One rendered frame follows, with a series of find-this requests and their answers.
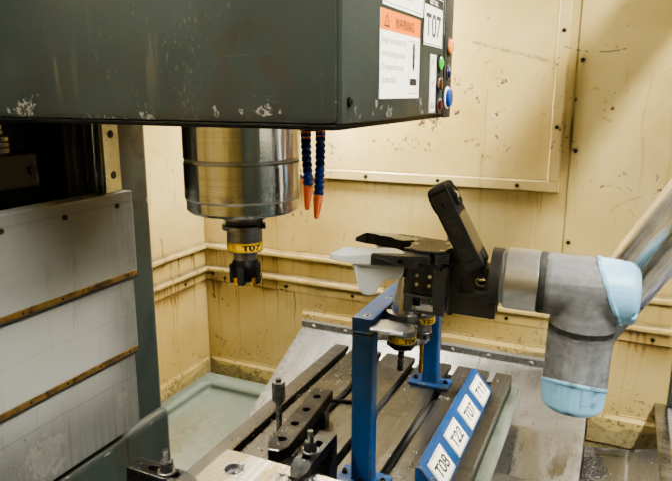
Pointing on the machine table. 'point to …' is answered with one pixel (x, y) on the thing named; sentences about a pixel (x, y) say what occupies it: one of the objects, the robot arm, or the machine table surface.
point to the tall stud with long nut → (278, 400)
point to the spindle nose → (241, 172)
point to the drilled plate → (258, 468)
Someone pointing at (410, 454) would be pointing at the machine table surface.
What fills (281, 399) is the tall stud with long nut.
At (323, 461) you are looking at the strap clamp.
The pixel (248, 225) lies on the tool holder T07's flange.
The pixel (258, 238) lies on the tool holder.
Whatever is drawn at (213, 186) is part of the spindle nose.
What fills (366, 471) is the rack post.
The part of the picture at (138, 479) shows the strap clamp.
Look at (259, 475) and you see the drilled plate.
